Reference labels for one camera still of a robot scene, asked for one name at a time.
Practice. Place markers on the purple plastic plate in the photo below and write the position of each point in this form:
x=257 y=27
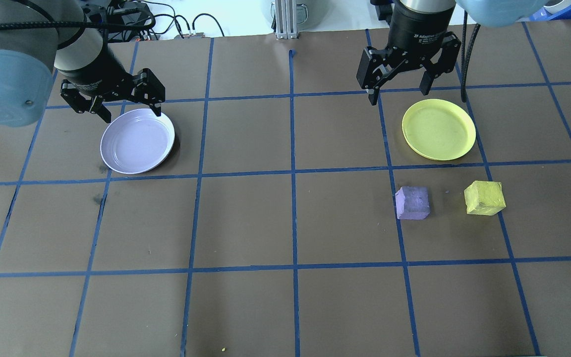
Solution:
x=137 y=144

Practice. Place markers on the aluminium profile post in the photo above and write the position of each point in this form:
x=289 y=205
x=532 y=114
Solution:
x=286 y=20

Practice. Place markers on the grey pot with glass lid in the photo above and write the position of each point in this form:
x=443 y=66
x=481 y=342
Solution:
x=310 y=12

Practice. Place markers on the black power adapter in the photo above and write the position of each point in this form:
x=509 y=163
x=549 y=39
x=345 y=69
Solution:
x=379 y=10

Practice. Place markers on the yellow plastic plate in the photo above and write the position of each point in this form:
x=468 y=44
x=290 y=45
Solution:
x=439 y=130

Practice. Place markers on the purple foam block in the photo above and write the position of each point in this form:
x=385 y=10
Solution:
x=413 y=202

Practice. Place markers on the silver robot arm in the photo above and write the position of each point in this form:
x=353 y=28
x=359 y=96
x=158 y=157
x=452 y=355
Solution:
x=3 y=84
x=498 y=12

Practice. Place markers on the black power supply brick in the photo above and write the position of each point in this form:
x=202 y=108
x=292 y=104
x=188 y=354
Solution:
x=134 y=20

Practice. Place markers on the yellow foam block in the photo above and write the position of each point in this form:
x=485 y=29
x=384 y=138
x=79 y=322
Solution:
x=485 y=198

